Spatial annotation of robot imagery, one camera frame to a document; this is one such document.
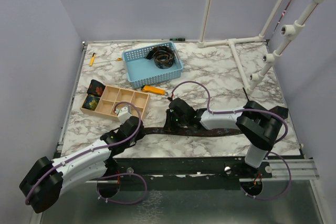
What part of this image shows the brown blue floral tie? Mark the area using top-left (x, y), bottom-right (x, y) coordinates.
top-left (144, 101), bottom-right (288, 142)

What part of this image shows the wooden compartment tray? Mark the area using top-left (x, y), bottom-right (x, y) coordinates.
top-left (80, 86), bottom-right (150, 121)

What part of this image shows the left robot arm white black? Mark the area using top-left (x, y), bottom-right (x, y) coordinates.
top-left (19, 116), bottom-right (144, 214)

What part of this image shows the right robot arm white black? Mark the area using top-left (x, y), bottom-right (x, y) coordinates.
top-left (164, 98), bottom-right (288, 177)

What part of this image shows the orange utility knife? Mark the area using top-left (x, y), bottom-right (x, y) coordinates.
top-left (141, 85), bottom-right (167, 95)

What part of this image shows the rolled blue yellow-leaf tie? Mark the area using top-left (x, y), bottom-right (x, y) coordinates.
top-left (82, 94), bottom-right (100, 111)

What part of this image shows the rolled dark red-leaf tie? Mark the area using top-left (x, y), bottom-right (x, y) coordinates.
top-left (87, 79), bottom-right (106, 97)

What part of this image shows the blue perforated plastic basket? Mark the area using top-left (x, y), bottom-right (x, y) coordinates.
top-left (122, 41), bottom-right (184, 89)

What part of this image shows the rolled black orange tie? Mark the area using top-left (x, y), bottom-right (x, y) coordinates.
top-left (145, 46), bottom-right (175, 69)

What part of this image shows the small yellow utility knife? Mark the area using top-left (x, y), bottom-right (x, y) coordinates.
top-left (89, 52), bottom-right (96, 67)

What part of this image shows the green black marker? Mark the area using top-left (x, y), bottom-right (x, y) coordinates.
top-left (169, 38), bottom-right (185, 41)

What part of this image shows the white PVC pipe rack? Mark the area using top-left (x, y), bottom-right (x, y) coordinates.
top-left (246, 0), bottom-right (324, 94)

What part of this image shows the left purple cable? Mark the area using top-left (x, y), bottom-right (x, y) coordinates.
top-left (25, 101), bottom-right (148, 206)

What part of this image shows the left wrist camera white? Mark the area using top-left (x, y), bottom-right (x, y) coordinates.
top-left (115, 105), bottom-right (132, 124)

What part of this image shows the black mounting rail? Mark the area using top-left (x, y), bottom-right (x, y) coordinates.
top-left (99, 157), bottom-right (272, 191)

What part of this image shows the white PVC pipe frame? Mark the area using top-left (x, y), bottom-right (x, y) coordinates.
top-left (198, 0), bottom-right (284, 94)

